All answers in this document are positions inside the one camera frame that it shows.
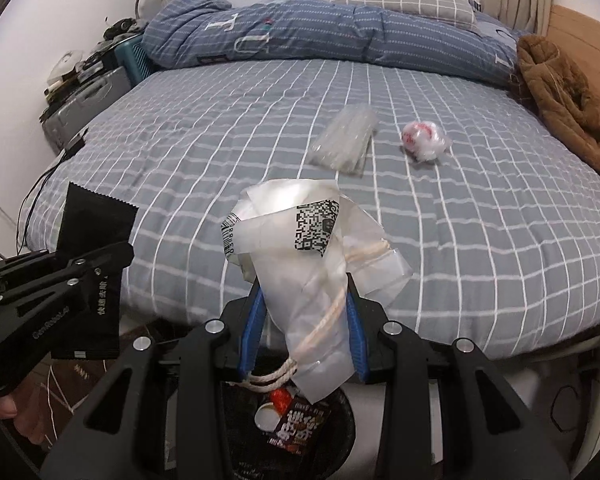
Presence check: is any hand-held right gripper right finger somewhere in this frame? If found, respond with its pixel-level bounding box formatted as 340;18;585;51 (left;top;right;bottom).
342;272;573;480

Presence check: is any brown quilted jacket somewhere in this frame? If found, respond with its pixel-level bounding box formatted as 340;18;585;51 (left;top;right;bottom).
516;35;600;176

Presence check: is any grey checkered bed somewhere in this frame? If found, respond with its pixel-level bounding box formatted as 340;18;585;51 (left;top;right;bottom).
25;57;600;376

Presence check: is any black trash bin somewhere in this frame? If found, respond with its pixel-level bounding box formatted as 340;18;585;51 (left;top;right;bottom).
165;380;357;480

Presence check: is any white plastic bag with rope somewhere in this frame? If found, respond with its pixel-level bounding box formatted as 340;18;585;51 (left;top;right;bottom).
219;177;413;403

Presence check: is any brown cookie box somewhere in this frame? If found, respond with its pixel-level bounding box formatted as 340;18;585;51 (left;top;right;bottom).
267;395;331;456

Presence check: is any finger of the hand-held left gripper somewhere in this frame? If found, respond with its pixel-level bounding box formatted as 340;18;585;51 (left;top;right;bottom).
0;241;135;283
0;266;112;333

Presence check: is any wooden headboard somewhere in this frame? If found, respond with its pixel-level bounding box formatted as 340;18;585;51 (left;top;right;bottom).
547;5;600;71

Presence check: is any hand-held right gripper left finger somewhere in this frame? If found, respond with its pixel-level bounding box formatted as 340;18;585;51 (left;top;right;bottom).
40;280;268;480

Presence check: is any grey suitcase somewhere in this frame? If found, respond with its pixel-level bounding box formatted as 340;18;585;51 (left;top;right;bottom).
42;66;132;153

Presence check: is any clear bubble wrap bag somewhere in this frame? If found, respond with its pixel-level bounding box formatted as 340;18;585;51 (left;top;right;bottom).
310;103;379;177

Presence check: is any black cable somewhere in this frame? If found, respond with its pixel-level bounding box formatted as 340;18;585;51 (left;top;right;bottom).
17;152;68;253

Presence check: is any dark bundle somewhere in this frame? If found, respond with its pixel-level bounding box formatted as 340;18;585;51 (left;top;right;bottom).
102;17;146;41

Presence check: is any black power adapter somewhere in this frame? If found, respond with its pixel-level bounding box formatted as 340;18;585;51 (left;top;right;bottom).
64;129;89;155

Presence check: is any black packet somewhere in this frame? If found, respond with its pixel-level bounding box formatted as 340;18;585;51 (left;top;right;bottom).
50;181;141;361

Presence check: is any person's left hand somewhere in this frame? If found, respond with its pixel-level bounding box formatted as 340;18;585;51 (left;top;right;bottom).
0;391;22;422

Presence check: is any blue pillow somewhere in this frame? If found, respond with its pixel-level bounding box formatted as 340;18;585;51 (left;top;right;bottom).
472;10;526;43

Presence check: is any blue striped duvet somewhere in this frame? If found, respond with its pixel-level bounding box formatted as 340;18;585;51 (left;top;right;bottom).
142;0;526;86

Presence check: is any teal plastic crate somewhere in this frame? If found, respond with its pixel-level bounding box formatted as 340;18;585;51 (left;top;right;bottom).
115;35;156;86

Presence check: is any crumpled pink white plastic bag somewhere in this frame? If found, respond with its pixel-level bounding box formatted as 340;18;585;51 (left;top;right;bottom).
401;120;452;162

